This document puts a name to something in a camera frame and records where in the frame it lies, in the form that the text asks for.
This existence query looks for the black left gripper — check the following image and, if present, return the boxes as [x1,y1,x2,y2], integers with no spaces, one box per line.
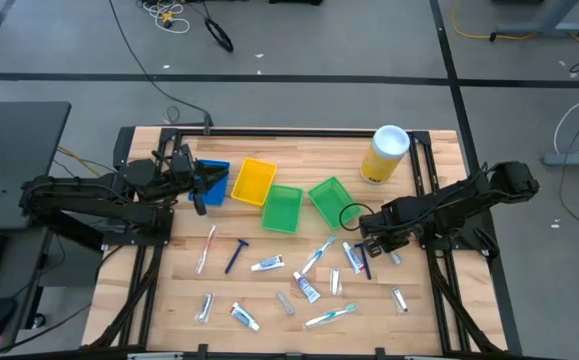
[166,143,230,217]

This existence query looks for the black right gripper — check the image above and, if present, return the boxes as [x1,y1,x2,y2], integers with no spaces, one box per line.
[358,199,423,259]

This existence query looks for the small white toothpaste tube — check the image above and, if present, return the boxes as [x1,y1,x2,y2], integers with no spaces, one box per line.
[250,254,286,273]
[341,241,366,276]
[228,301,261,332]

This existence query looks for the dark blue disposable razor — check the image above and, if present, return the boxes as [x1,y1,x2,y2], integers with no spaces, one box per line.
[353,242,373,281]
[224,238,250,275]

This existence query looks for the blue toothbrush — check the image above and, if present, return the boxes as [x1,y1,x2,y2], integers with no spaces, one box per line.
[299,234,338,276]

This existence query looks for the red toothbrush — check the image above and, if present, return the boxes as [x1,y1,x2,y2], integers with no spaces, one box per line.
[194,224,218,276]

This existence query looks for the small blue toothpaste tube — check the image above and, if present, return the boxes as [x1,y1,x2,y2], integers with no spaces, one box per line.
[292,270,322,305]

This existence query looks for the teal toothbrush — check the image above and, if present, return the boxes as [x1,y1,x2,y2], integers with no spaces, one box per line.
[302,302,360,330]

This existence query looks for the blue plastic basket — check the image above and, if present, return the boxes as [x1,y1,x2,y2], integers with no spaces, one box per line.
[187,158,232,207]

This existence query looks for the yellow plastic basket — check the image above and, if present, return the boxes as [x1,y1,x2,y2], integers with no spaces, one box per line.
[230,157,279,208]

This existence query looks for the green plastic basket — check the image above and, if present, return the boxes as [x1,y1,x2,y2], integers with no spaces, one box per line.
[260,184,305,235]
[307,175,363,230]

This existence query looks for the yellow wipes canister white lid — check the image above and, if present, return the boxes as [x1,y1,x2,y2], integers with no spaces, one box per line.
[359,124,411,186]

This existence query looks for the black flat desk panel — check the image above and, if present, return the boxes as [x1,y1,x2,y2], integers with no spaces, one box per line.
[0,101,72,231]

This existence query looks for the grey desk foot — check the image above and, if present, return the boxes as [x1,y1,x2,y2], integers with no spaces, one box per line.
[542,151,579,167]

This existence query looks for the dark grey computer desk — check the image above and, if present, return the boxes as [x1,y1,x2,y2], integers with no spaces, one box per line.
[0,227,54,354]

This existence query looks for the grey desk leg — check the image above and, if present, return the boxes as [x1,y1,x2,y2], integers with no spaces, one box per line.
[488,0,579,42]

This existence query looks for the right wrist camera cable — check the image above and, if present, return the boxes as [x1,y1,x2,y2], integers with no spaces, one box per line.
[338,202,376,233]

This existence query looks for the black aluminium table frame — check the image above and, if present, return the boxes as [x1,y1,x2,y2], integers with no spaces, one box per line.
[81,126,523,360]

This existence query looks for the long black floor cable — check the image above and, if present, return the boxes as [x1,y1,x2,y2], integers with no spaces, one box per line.
[107,0,215,136]

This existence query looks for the black cable loop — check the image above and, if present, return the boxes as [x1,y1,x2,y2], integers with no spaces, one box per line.
[203,17,235,54]

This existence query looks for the thin yellow cable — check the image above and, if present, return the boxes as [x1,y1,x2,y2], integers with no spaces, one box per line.
[57,145,101,176]

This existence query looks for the white cable with yellow plug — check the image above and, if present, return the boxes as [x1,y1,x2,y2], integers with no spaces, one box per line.
[136,0,191,35]

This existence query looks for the yellow floor cable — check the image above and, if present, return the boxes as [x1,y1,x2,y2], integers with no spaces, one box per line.
[450,0,579,59]

